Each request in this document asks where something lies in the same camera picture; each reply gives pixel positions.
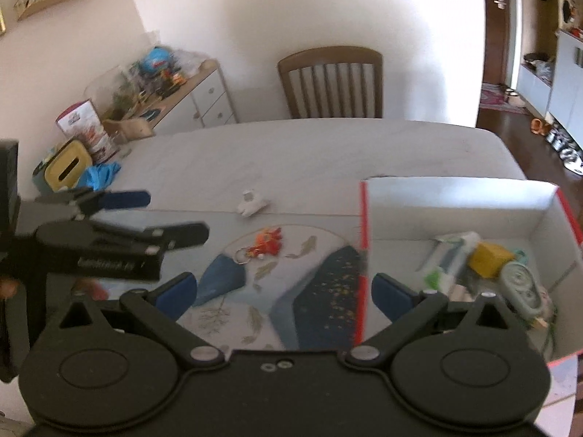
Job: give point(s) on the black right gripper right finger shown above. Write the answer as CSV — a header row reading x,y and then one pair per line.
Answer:
x,y
412,316

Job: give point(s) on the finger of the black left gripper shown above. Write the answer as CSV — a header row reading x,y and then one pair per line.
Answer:
x,y
96,249
84,201

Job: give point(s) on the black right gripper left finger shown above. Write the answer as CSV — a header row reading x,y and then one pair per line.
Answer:
x,y
158,310

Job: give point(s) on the white plastic tissue pack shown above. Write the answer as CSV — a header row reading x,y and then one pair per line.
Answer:
x,y
442,268

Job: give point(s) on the red and white cardboard box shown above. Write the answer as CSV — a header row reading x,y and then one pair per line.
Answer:
x,y
448,233

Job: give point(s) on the yellow small box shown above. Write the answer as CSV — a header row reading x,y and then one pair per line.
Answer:
x,y
488,259

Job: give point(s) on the red fish plush keychain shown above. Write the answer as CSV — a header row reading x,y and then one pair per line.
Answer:
x,y
268,242

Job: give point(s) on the white plush keychain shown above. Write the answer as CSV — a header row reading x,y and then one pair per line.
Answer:
x,y
251,203

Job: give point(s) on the yellow tissue box holder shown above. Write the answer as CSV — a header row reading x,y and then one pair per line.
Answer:
x,y
62,167

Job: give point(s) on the blue rubber glove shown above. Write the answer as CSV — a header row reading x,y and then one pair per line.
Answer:
x,y
99,177

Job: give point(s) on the clear drinking glass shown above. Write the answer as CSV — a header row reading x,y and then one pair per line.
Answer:
x,y
122,144

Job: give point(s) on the red and white snack bag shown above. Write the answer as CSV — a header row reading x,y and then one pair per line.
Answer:
x,y
82,122

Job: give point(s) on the small wooden box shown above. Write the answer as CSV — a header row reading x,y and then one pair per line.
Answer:
x,y
132,128

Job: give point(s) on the white wooden sideboard cabinet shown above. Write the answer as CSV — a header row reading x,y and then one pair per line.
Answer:
x,y
202,102

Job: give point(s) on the blue globe toy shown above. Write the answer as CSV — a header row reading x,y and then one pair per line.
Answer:
x,y
157,60

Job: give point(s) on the brown wooden dining chair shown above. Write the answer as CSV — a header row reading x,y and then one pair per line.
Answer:
x,y
333,81

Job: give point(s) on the brown entrance door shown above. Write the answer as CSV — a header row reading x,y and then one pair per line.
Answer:
x,y
497,41

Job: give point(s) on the white wall storage unit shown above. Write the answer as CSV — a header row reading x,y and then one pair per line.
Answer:
x,y
542,22

